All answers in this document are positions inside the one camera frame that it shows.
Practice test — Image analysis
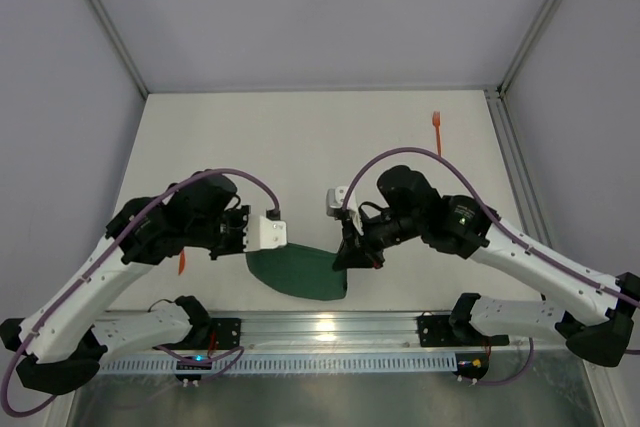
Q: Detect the orange plastic fork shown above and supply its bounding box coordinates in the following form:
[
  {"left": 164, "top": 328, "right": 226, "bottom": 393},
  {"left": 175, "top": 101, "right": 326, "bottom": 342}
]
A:
[{"left": 432, "top": 111, "right": 442, "bottom": 156}]

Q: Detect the aluminium frame post left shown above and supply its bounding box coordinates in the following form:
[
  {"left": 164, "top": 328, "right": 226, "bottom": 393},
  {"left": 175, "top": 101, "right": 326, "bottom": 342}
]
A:
[{"left": 84, "top": 0, "right": 150, "bottom": 100}]

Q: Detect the aluminium frame rail right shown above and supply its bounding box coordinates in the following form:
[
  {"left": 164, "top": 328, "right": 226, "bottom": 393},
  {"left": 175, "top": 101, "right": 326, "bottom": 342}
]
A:
[{"left": 484, "top": 88, "right": 553, "bottom": 247}]

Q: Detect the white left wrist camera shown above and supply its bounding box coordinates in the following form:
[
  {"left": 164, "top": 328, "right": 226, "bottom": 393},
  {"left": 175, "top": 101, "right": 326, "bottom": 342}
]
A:
[{"left": 244, "top": 214, "right": 288, "bottom": 252}]

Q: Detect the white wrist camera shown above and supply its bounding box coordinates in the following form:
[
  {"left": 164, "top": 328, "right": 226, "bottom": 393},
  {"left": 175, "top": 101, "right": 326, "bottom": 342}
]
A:
[
  {"left": 325, "top": 186, "right": 363, "bottom": 234},
  {"left": 244, "top": 214, "right": 288, "bottom": 252}
]

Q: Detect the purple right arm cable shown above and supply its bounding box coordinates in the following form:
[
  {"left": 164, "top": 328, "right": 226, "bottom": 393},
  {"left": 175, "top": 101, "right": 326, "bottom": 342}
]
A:
[{"left": 342, "top": 147, "right": 640, "bottom": 387}]

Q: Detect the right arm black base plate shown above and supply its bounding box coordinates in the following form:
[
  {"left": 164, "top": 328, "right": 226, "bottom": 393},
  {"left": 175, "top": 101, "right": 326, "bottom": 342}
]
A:
[{"left": 415, "top": 314, "right": 510, "bottom": 347}]

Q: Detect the slotted grey cable duct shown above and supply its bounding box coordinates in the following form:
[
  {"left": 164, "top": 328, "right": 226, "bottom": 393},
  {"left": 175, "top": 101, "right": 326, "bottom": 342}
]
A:
[{"left": 99, "top": 352, "right": 458, "bottom": 376}]

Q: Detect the left black controller board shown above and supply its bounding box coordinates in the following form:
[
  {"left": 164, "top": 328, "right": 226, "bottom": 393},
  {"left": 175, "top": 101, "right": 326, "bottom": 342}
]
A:
[{"left": 174, "top": 355, "right": 212, "bottom": 384}]

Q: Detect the orange plastic knife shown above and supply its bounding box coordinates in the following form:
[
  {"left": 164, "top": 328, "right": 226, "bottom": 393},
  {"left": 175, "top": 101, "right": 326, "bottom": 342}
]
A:
[{"left": 178, "top": 249, "right": 186, "bottom": 276}]

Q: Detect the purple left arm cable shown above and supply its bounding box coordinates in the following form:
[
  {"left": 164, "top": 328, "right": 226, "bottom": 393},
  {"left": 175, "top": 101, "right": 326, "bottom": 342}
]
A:
[{"left": 0, "top": 168, "right": 281, "bottom": 421}]

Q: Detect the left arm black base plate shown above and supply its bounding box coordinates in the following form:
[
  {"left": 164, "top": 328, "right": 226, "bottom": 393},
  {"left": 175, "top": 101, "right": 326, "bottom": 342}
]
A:
[{"left": 206, "top": 317, "right": 242, "bottom": 351}]

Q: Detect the aluminium frame post right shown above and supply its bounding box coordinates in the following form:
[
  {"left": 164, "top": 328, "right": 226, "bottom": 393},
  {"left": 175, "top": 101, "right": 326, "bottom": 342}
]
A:
[{"left": 497, "top": 0, "right": 564, "bottom": 98}]

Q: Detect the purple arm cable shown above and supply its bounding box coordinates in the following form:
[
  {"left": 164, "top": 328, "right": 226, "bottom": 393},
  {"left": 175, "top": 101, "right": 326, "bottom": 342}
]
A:
[
  {"left": 342, "top": 147, "right": 640, "bottom": 387},
  {"left": 0, "top": 168, "right": 281, "bottom": 421}
]

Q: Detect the green cloth napkin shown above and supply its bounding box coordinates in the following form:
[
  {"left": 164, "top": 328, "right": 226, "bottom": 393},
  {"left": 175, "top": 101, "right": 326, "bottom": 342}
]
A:
[{"left": 245, "top": 243, "right": 348, "bottom": 302}]

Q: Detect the black controller board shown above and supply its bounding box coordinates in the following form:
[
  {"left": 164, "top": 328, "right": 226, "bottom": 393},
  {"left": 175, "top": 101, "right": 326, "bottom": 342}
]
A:
[
  {"left": 174, "top": 355, "right": 212, "bottom": 384},
  {"left": 453, "top": 355, "right": 490, "bottom": 382}
]

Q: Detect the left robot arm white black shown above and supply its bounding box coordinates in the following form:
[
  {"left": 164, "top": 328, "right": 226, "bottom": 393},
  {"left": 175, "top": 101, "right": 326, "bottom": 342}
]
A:
[{"left": 1, "top": 169, "right": 251, "bottom": 397}]

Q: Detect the aluminium frame post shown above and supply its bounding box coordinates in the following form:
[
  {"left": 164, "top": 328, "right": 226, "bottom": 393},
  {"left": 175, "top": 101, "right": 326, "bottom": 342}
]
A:
[
  {"left": 497, "top": 0, "right": 564, "bottom": 98},
  {"left": 84, "top": 0, "right": 150, "bottom": 100}
]

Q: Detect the right black controller board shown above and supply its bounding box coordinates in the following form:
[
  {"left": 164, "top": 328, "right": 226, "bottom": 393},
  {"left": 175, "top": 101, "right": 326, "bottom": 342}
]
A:
[{"left": 453, "top": 355, "right": 490, "bottom": 382}]

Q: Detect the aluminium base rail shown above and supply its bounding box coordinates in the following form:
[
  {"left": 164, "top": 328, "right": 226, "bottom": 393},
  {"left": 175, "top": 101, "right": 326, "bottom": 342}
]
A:
[{"left": 99, "top": 309, "right": 604, "bottom": 352}]

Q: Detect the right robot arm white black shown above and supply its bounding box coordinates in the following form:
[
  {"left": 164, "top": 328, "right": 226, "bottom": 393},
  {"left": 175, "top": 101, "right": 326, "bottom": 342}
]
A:
[{"left": 325, "top": 165, "right": 639, "bottom": 367}]

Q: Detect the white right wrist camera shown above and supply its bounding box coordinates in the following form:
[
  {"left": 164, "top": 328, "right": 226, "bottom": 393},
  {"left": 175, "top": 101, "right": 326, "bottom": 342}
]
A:
[{"left": 325, "top": 186, "right": 363, "bottom": 234}]

